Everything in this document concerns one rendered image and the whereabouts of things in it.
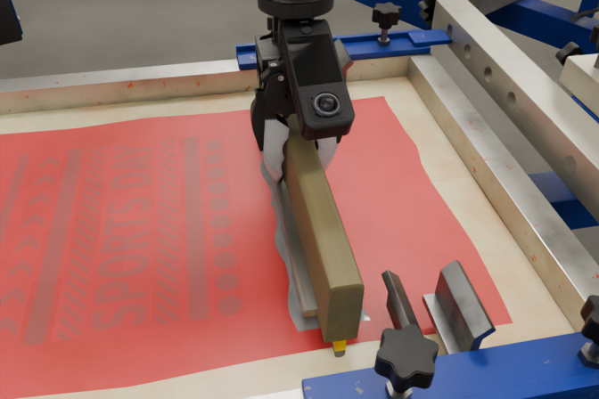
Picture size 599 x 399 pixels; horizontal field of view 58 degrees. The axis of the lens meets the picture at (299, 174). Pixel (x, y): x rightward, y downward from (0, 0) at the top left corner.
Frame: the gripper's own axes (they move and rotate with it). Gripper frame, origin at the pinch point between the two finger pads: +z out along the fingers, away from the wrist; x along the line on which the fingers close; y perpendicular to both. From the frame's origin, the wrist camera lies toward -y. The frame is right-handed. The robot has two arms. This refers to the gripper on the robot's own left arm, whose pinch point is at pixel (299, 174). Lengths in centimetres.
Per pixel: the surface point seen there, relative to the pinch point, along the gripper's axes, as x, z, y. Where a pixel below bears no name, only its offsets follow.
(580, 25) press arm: -65, 6, 44
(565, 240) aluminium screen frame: -24.7, 1.3, -13.7
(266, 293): 5.5, 5.2, -11.8
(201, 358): 12.2, 5.4, -17.9
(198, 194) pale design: 11.6, 4.7, 4.2
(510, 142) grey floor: -115, 96, 124
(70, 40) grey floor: 84, 93, 259
